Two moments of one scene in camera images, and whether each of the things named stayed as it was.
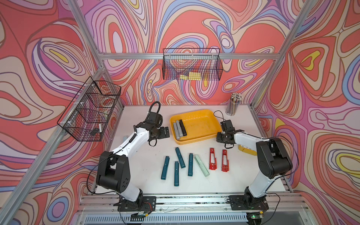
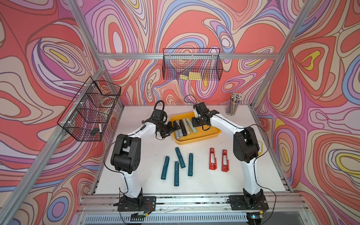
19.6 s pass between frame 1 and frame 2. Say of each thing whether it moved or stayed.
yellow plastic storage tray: stayed
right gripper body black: moved
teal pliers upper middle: stayed
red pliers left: stayed
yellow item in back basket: stayed
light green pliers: moved
